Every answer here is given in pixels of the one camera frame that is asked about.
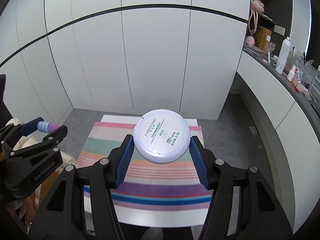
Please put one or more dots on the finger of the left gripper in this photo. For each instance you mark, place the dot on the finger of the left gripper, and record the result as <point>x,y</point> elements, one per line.
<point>30,127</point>
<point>49,142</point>

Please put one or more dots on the blue purple small tube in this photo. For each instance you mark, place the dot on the blue purple small tube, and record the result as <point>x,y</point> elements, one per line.
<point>46,127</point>

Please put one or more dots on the white spray bottle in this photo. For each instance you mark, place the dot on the white spray bottle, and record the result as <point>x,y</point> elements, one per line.
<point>282,58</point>

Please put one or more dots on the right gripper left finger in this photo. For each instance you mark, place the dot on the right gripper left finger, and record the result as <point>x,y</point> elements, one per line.
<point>62,212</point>

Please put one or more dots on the small white bottle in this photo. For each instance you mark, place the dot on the small white bottle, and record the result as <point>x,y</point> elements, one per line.
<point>291,73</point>

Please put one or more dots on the striped colourful cloth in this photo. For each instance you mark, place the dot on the striped colourful cloth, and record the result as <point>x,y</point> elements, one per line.
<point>147,186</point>

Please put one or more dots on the left hand with decorated nails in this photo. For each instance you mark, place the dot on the left hand with decorated nails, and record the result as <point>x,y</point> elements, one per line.
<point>22,208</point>

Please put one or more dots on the brown cardboard shelf box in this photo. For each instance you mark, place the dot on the brown cardboard shelf box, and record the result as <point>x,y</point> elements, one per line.
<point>262,37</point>

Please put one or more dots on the pink plush bag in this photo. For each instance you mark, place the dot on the pink plush bag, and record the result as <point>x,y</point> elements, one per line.
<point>256,9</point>

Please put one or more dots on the white round compact case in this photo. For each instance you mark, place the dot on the white round compact case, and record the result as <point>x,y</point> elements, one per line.
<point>161,136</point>

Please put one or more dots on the cream padded armchair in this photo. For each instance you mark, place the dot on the cream padded armchair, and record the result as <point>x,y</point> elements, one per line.
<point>30,140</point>

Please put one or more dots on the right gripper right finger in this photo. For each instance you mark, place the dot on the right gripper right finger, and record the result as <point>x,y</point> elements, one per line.
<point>260,214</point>

